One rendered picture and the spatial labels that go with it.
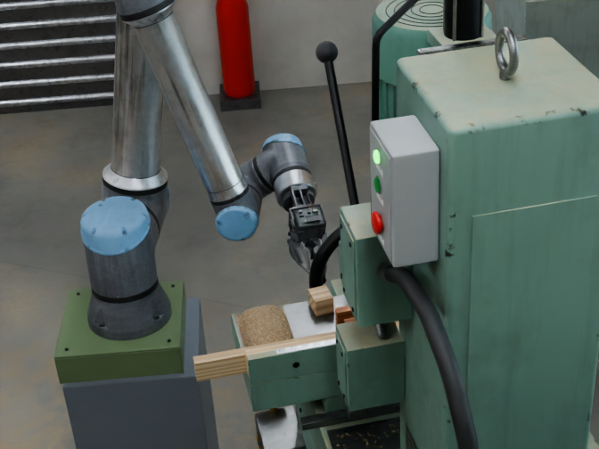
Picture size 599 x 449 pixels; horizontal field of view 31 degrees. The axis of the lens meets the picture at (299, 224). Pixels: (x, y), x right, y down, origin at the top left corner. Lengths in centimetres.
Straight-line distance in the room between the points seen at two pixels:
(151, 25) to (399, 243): 99
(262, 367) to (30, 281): 211
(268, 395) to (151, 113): 80
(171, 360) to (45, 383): 102
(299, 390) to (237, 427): 125
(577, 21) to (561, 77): 263
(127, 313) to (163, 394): 20
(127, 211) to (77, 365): 36
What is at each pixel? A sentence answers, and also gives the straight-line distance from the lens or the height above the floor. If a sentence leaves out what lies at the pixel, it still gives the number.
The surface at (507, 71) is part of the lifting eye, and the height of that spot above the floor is 154.
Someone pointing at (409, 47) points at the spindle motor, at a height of 148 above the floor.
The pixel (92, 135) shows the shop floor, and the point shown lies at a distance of 475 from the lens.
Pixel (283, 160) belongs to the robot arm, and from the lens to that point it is 241.
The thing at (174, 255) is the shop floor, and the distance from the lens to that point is 385.
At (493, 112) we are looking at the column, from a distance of 129.
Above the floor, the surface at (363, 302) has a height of 119.
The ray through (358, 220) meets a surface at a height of 130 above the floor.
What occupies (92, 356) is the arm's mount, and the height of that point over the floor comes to 62.
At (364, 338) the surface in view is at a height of 108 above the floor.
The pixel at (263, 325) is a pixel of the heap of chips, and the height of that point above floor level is 94.
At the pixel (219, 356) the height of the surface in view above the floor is 94.
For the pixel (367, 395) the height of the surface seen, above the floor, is 99.
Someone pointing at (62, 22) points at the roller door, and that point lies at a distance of 485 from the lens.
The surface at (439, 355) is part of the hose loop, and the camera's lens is 131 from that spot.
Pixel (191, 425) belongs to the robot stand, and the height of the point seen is 41.
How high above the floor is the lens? 209
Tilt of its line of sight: 32 degrees down
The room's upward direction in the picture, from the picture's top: 4 degrees counter-clockwise
